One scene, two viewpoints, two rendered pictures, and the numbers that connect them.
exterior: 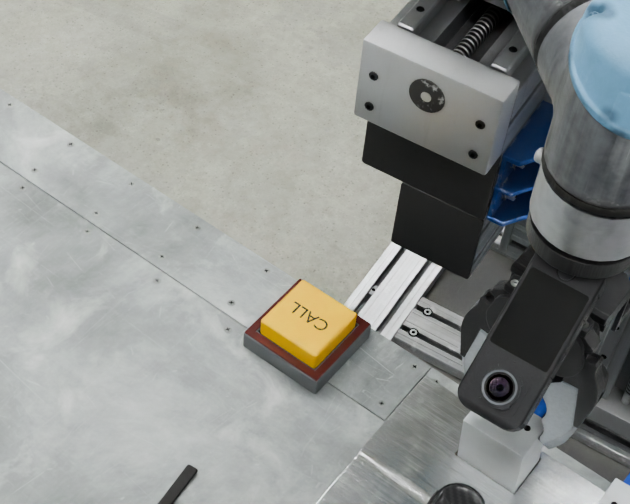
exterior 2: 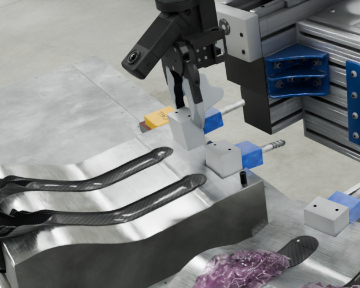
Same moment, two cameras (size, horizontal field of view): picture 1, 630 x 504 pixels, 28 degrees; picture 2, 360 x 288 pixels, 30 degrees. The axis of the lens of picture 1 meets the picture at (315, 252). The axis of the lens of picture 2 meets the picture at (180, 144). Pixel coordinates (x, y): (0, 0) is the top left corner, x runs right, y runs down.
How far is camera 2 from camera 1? 0.80 m
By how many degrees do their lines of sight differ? 33
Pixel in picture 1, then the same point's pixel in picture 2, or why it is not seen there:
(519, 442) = (182, 119)
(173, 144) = (267, 172)
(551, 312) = (158, 29)
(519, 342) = (145, 41)
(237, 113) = (303, 162)
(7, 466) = (31, 156)
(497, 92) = (244, 17)
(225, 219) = not seen: hidden behind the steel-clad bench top
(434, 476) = (159, 144)
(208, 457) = not seen: hidden behind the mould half
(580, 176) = not seen: outside the picture
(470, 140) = (241, 44)
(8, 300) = (66, 115)
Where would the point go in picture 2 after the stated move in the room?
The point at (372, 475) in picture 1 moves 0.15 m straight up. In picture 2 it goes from (136, 143) to (118, 63)
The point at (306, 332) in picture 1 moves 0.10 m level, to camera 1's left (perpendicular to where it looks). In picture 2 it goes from (158, 119) to (116, 114)
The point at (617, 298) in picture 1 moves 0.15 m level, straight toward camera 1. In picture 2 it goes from (200, 36) to (121, 74)
